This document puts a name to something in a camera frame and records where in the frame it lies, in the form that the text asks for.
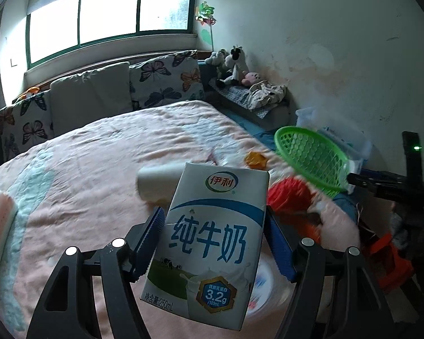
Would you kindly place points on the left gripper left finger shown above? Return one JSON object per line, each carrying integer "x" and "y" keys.
{"x": 67, "y": 309}

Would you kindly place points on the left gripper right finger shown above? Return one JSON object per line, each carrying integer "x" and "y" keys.
{"x": 358, "y": 307}

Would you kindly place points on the red snack bag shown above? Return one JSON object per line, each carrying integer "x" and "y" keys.
{"x": 290, "y": 200}

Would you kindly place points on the white blue milk carton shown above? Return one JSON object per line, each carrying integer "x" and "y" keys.
{"x": 205, "y": 262}

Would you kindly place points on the clear plastic storage box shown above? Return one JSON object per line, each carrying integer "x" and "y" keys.
{"x": 340, "y": 130}

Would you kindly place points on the red plastic stool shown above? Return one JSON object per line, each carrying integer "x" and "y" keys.
{"x": 391, "y": 271}

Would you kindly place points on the green plastic basket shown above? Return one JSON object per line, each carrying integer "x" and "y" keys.
{"x": 318, "y": 159}

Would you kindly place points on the pink quilt on bed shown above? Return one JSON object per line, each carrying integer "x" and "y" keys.
{"x": 79, "y": 189}

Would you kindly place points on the orange peel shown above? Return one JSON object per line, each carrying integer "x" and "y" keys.
{"x": 256, "y": 160}

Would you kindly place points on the white paper cup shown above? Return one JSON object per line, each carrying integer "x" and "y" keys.
{"x": 156, "y": 184}

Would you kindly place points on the crumpled beige cloth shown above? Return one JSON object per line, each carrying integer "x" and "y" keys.
{"x": 264, "y": 93}

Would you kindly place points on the pink pig plush toy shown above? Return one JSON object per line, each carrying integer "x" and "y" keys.
{"x": 250, "y": 78}

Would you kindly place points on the butterfly cushion left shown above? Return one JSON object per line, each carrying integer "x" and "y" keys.
{"x": 25, "y": 124}

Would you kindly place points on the butterfly cushion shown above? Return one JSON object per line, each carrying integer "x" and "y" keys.
{"x": 25, "y": 124}
{"x": 165, "y": 79}

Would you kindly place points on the white plain cushion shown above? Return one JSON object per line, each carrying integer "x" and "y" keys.
{"x": 83, "y": 98}

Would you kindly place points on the cow plush toy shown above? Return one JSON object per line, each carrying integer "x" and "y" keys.
{"x": 235, "y": 68}

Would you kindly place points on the white plush toy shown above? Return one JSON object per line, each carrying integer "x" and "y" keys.
{"x": 217, "y": 58}

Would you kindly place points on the butterfly cushion right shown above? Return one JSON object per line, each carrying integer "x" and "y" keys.
{"x": 165, "y": 79}

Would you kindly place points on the colourful pinwheel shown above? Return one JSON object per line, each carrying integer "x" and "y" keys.
{"x": 204, "y": 14}

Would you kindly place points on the window with green frame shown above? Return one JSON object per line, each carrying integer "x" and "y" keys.
{"x": 63, "y": 26}

